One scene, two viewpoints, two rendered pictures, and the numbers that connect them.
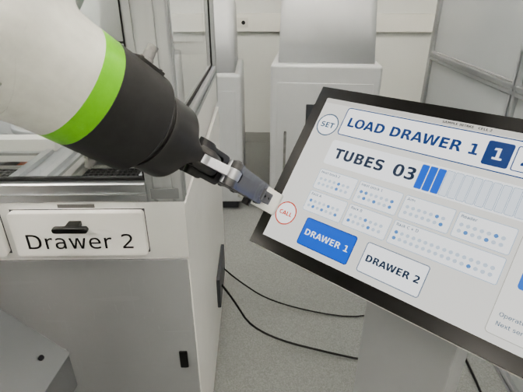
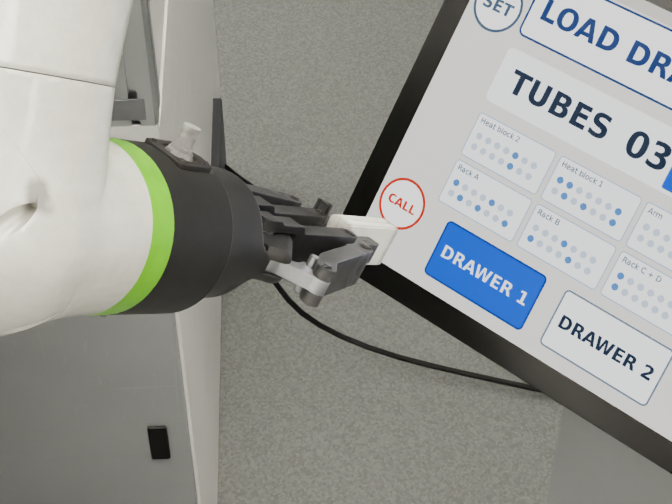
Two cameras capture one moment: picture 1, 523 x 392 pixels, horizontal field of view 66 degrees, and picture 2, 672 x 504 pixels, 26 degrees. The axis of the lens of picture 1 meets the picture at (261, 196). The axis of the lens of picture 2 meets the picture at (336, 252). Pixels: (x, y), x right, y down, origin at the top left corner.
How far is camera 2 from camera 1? 0.52 m
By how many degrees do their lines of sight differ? 20
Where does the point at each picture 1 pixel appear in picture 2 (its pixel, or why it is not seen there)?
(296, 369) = (426, 428)
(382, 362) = (599, 479)
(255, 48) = not seen: outside the picture
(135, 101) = (188, 256)
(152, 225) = not seen: hidden behind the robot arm
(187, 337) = (168, 398)
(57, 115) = (97, 309)
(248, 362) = (301, 411)
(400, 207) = (633, 226)
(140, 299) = (55, 326)
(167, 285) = not seen: hidden behind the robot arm
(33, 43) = (91, 268)
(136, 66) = (184, 201)
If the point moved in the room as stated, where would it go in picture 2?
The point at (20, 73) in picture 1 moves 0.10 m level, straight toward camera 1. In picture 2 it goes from (75, 300) to (171, 448)
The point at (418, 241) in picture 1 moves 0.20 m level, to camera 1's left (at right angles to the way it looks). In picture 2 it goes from (658, 300) to (378, 305)
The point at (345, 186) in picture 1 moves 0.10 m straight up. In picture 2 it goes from (528, 162) to (542, 57)
